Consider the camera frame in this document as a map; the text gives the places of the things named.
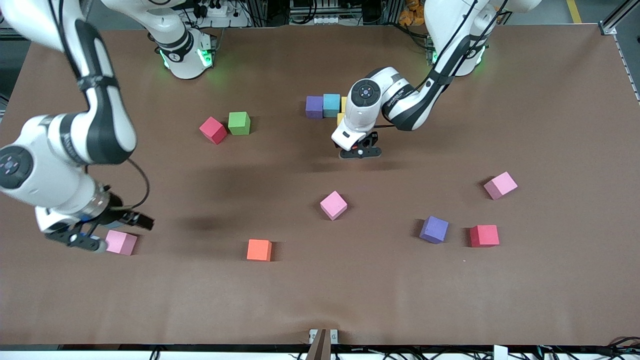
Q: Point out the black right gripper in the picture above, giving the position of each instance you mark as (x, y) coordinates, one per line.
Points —
(118, 213)

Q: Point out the yellow foam cube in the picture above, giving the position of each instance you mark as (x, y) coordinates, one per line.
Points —
(340, 119)
(344, 104)

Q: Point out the pink foam cube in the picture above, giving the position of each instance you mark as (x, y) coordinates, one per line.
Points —
(122, 243)
(500, 185)
(333, 205)

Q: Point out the blue foam cube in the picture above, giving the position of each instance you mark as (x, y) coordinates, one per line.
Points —
(331, 105)

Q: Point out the purple foam cube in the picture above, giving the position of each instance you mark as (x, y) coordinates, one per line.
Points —
(434, 229)
(314, 107)

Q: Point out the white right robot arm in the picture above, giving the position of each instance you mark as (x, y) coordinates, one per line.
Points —
(50, 165)

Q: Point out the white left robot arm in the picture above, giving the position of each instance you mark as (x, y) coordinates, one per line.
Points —
(357, 120)

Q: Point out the green foam cube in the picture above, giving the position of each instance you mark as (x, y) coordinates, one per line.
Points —
(239, 123)

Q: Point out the red foam cube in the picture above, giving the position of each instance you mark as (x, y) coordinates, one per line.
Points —
(213, 130)
(484, 236)

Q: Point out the orange foam cube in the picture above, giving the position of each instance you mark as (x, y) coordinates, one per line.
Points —
(259, 250)

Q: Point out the orange mesh bag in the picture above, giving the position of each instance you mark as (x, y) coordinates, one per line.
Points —
(412, 12)

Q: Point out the brown table cover sheet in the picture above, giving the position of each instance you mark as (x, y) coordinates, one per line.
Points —
(320, 290)

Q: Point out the white power strip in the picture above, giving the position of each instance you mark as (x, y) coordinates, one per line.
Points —
(220, 11)

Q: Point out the metal clamp bracket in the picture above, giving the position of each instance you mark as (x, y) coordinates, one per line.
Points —
(322, 345)

